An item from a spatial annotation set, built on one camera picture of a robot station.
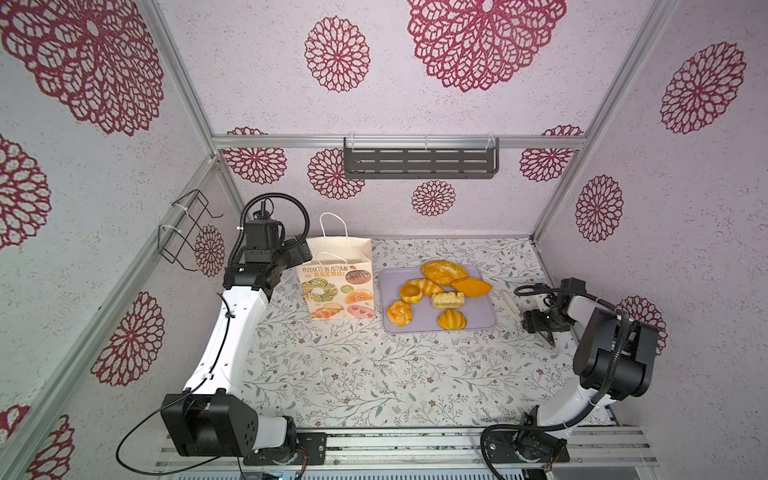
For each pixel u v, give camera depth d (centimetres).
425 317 98
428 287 102
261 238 56
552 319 81
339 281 83
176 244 78
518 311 97
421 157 93
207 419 39
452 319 93
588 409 53
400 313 95
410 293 98
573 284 78
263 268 53
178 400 38
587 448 76
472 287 100
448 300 95
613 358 44
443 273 103
